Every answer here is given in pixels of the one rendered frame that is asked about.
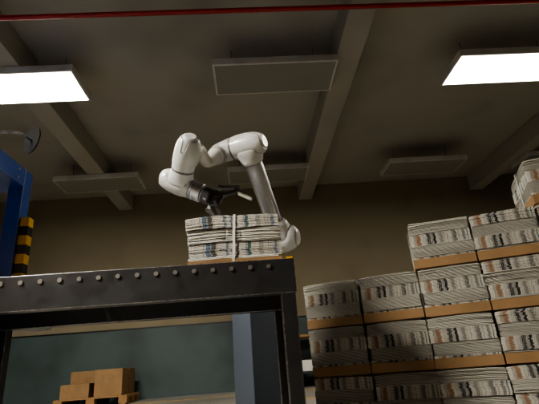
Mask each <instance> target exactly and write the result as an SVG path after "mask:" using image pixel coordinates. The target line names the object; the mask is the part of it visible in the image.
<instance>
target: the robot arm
mask: <svg viewBox="0 0 539 404"><path fill-rule="evenodd" d="M267 147H268V143H267V139H266V137H265V136H264V135H263V134H262V133H260V132H255V131H251V132H246V133H242V134H239V135H235V136H233V137H230V138H228V139H225V140H223V141H221V142H219V143H216V144H215V145H214V146H212V147H211V149H210V150H209V151H207V150H206V149H205V146H204V145H203V144H201V142H200V140H199V138H198V137H197V136H196V135H195V134H193V133H184V134H183V135H181V136H180V138H179V139H178V140H177V142H176V146H175V149H174V152H173V156H172V167H171V168H168V169H164V170H163V171H162V172H161V173H160V176H159V185H160V186H161V187H162V188H164V189H165V190H167V191H169V192H171V193H172V194H174V195H177V196H181V197H186V198H188V199H190V200H194V201H196V202H201V203H204V204H207V205H208V207H207V208H206V209H205V211H206V212H207V213H209V214H210V215H211V216H215V214H214V213H213V212H212V211H211V208H212V207H215V209H216V210H217V213H218V215H219V216H222V215H221V211H220V209H219V208H218V206H219V205H220V204H221V201H222V200H223V198H224V197H226V196H231V195H234V194H238V195H239V196H241V197H244V198H246V199H248V200H252V197H251V196H247V195H246V193H245V192H243V191H241V190H240V186H239V185H225V186H223V185H219V184H218V188H217V190H213V189H211V188H208V187H206V185H205V184H203V183H201V182H199V181H197V180H194V179H193V174H194V170H195V167H196V166H197V165H198V163H199V161H200V163H201V165H202V166H204V167H206V168H211V167H213V166H216V165H218V164H222V163H224V162H228V161H232V160H239V161H240V162H241V163H242V165H243V166H245V168H246V170H247V172H248V175H249V179H250V181H251V184H252V186H253V190H254V192H255V195H256V197H257V202H258V204H259V206H260V209H261V213H262V214H278V225H280V230H281V243H282V253H286V252H289V251H291V250H293V249H295V248H296V247H297V246H298V245H299V244H300V241H301V237H300V232H299V230H298V229H297V228H296V227H295V226H293V225H290V224H289V223H288V221H287V220H286V219H285V218H283V217H281V215H280V212H279V210H278V206H277V204H276V201H275V199H274V194H273V192H272V189H271V187H270V182H269V180H268V177H267V175H266V172H265V168H264V165H263V163H262V161H263V153H264V152H265V151H266V150H267ZM221 190H232V191H229V192H222V193H220V192H219V191H221Z"/></svg>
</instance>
